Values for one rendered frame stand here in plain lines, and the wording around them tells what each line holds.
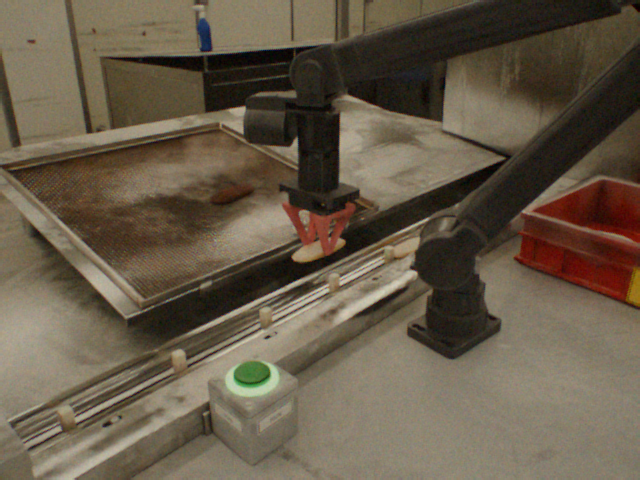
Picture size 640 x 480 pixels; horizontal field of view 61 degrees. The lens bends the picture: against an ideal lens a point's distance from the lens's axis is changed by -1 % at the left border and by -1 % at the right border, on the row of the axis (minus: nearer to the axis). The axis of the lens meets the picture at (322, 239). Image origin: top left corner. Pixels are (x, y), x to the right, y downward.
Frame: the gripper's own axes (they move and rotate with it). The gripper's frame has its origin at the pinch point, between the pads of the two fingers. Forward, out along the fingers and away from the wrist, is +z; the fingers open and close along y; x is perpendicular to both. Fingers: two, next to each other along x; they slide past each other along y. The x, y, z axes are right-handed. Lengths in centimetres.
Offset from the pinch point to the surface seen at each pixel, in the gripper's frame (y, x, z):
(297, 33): -368, 354, 2
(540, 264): 19.3, 36.3, 9.5
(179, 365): 0.8, -25.1, 7.5
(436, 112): -218, 381, 63
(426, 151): -23, 62, 2
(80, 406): -1.7, -36.4, 8.3
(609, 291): 31.6, 34.7, 9.5
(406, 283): 9.1, 10.1, 6.8
